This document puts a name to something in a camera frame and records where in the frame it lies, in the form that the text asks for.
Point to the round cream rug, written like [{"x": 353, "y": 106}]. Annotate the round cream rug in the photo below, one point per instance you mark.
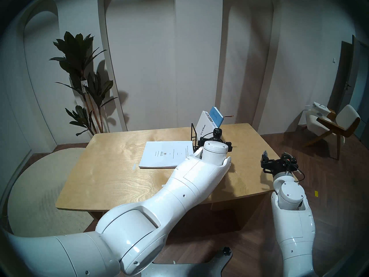
[{"x": 40, "y": 192}]

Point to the tall dark green plant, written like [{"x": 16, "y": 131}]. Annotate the tall dark green plant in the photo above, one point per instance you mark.
[{"x": 76, "y": 48}]

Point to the black base knob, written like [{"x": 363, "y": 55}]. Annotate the black base knob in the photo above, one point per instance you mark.
[{"x": 227, "y": 251}]

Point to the dark brown open door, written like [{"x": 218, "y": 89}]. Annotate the dark brown open door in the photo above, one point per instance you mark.
[{"x": 341, "y": 77}]

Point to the grey door panel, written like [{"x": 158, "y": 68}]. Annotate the grey door panel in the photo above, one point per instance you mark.
[{"x": 360, "y": 94}]

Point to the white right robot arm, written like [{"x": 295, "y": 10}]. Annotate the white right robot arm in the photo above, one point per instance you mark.
[{"x": 294, "y": 227}]

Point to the white wooden-frame armchair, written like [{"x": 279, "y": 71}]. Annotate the white wooden-frame armchair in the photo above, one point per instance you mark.
[{"x": 347, "y": 114}]

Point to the white box on armchair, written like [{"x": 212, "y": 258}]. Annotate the white box on armchair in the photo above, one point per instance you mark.
[{"x": 321, "y": 109}]

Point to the white plant label tag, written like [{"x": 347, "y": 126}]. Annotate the white plant label tag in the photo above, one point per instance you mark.
[{"x": 84, "y": 86}]

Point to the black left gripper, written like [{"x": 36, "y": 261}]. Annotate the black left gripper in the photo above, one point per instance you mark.
[{"x": 217, "y": 133}]

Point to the blue book with ribbon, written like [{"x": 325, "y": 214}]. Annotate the blue book with ribbon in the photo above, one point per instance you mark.
[{"x": 217, "y": 114}]

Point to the thick white EVERO book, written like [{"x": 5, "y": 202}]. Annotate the thick white EVERO book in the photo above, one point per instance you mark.
[{"x": 204, "y": 122}]

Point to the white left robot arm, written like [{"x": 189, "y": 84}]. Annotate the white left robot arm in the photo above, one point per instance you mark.
[{"x": 173, "y": 192}]

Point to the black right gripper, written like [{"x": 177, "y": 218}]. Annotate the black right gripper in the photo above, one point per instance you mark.
[{"x": 278, "y": 165}]

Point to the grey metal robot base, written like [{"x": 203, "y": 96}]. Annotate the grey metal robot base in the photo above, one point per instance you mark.
[{"x": 187, "y": 269}]

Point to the large thin white book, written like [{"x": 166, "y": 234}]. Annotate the large thin white book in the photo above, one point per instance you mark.
[{"x": 161, "y": 153}]

